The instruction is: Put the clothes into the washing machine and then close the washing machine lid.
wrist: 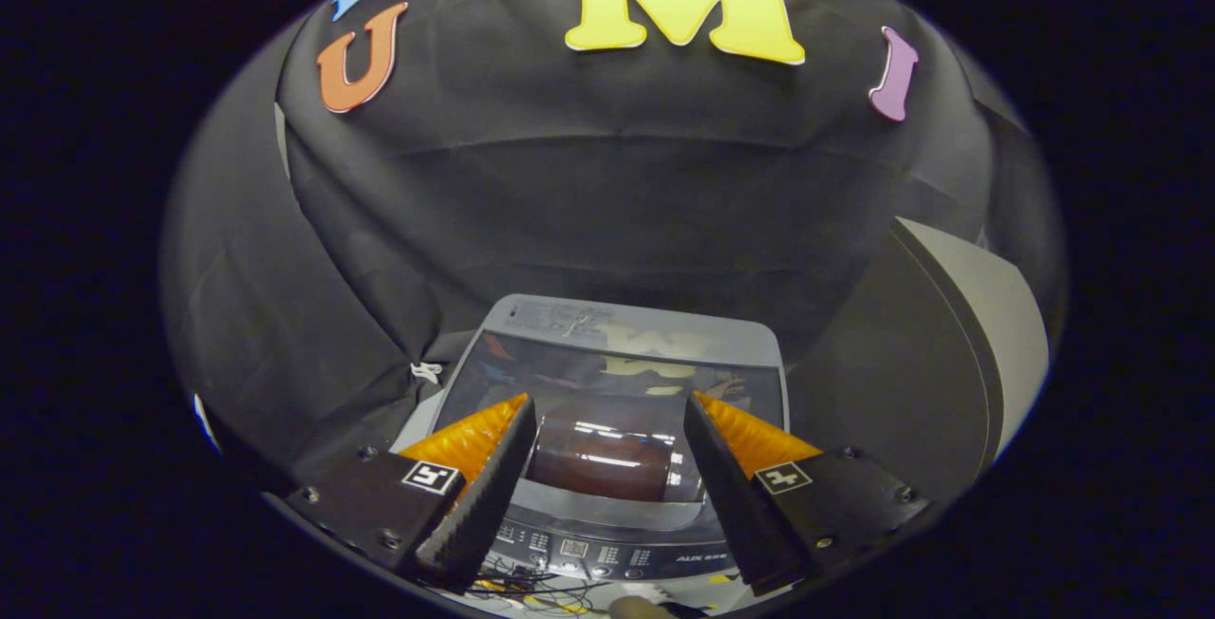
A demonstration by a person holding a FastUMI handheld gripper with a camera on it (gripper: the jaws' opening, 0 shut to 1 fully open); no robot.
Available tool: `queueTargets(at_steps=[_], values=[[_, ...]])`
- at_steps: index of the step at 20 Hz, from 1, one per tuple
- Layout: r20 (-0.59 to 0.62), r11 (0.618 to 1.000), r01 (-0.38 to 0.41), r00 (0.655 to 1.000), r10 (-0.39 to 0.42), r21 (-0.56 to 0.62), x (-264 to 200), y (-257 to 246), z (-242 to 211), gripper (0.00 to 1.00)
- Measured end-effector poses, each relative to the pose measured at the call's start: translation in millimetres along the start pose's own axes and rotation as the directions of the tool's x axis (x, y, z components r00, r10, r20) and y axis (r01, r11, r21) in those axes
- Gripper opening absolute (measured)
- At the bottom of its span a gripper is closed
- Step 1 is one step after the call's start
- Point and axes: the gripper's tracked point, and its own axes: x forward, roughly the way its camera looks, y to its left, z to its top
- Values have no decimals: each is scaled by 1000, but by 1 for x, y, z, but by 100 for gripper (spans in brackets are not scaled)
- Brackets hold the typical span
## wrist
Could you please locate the dark washing machine lid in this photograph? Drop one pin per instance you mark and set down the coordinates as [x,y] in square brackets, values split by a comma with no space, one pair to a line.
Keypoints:
[607,382]

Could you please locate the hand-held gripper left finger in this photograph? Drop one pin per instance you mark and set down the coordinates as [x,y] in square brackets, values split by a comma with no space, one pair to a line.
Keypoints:
[484,496]

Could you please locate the grey washing machine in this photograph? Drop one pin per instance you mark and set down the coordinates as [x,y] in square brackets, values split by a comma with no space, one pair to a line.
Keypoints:
[617,543]

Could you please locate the beige cabinet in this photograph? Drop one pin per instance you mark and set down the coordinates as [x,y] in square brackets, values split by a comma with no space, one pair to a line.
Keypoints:
[911,363]

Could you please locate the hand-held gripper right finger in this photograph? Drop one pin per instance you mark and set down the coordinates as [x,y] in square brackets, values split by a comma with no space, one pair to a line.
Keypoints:
[736,496]

